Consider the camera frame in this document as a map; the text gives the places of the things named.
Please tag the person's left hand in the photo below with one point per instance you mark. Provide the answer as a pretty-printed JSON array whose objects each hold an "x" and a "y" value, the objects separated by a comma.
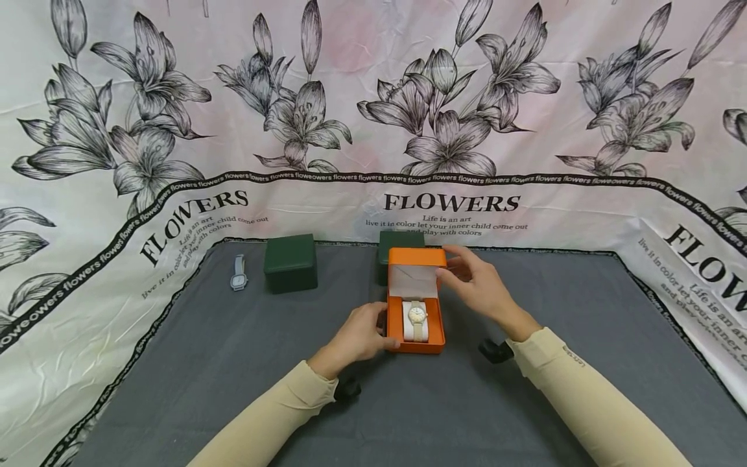
[{"x": 355, "y": 338}]

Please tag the person's right hand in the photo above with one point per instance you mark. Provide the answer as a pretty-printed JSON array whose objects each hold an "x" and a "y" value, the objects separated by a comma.
[{"x": 485, "y": 288}]

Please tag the person's right thumb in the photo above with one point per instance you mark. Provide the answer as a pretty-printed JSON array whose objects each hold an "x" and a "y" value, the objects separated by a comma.
[{"x": 448, "y": 280}]

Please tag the person's left fingers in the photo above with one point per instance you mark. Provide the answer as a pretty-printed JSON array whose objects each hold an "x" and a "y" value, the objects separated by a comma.
[{"x": 378, "y": 311}]

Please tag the person's left thumb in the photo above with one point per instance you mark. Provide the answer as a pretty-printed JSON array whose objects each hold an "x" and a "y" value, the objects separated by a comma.
[{"x": 385, "y": 342}]

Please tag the person's right fingers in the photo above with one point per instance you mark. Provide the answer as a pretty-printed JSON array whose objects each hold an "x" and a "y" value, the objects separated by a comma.
[{"x": 467, "y": 267}]

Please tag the person's right index finger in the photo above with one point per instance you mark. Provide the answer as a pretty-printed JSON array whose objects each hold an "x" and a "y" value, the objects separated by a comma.
[{"x": 458, "y": 250}]

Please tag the orange watch box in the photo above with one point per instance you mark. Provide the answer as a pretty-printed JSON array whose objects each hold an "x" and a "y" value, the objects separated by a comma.
[{"x": 416, "y": 285}]

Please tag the person's right forearm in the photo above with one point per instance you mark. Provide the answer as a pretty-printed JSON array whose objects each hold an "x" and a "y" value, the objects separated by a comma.
[{"x": 595, "y": 405}]

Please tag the person's left forearm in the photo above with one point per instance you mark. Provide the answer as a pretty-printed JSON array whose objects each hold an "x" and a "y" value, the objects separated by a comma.
[{"x": 268, "y": 421}]

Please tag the white watch cushion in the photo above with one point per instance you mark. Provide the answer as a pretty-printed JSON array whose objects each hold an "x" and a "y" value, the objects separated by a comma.
[{"x": 415, "y": 321}]

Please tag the gold wristwatch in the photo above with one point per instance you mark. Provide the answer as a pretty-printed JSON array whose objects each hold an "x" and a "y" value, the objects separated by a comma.
[{"x": 417, "y": 319}]

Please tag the green watch box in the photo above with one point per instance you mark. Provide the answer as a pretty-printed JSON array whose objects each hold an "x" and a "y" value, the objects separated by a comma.
[
  {"x": 397, "y": 239},
  {"x": 290, "y": 263}
]

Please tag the grey wristwatch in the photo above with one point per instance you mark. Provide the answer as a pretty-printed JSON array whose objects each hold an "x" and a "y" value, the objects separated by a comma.
[{"x": 238, "y": 273}]

